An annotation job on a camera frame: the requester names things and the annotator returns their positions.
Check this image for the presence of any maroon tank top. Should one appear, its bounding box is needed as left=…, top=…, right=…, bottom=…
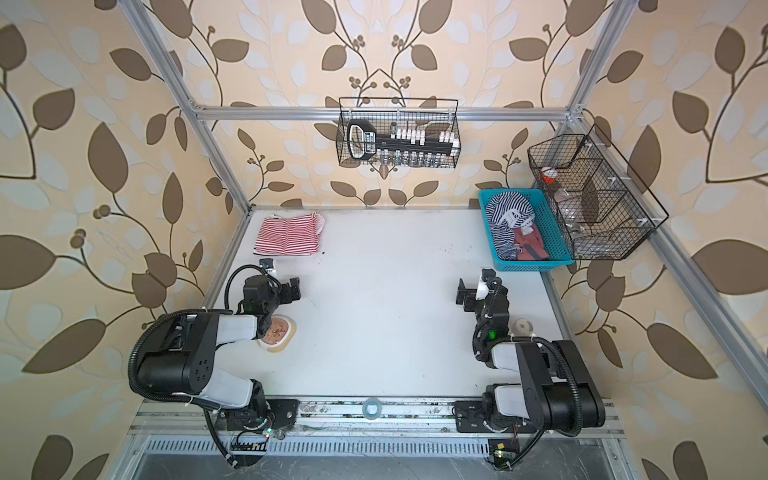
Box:
left=514, top=226, right=549, bottom=262

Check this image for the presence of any black handled tool in basket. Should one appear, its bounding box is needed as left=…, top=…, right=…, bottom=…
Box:
left=345, top=119, right=461, bottom=161

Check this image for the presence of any red white item in basket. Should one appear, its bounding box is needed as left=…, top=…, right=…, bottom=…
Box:
left=541, top=166, right=559, bottom=186

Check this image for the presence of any red striped folded tank top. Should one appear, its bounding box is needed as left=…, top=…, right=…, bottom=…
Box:
left=254, top=213, right=326, bottom=256

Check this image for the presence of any black wire basket right wall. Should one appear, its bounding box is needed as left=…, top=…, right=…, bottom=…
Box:
left=527, top=125, right=669, bottom=260

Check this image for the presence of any black wire basket wall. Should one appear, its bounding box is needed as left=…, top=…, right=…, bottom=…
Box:
left=332, top=95, right=462, bottom=169
left=527, top=125, right=669, bottom=260

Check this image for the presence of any teal plastic basket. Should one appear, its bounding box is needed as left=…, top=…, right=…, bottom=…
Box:
left=478, top=189, right=574, bottom=272

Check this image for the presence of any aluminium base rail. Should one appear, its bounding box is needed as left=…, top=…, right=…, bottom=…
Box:
left=107, top=395, right=637, bottom=480

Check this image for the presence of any blue striped tank top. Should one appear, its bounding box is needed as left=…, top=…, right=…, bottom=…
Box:
left=485, top=191, right=535, bottom=261

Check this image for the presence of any beige round tape dispenser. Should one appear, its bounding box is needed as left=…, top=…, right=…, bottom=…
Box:
left=258, top=316, right=297, bottom=353

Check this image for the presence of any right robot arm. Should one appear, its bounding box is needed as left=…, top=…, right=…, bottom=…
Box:
left=452, top=269, right=606, bottom=471

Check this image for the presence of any white tape roll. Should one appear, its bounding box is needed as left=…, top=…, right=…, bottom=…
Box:
left=510, top=318, right=534, bottom=337

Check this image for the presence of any black wire basket back wall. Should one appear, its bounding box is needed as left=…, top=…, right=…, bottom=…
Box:
left=332, top=95, right=462, bottom=169

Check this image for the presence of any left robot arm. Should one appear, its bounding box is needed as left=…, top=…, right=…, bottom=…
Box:
left=127, top=258, right=301, bottom=469

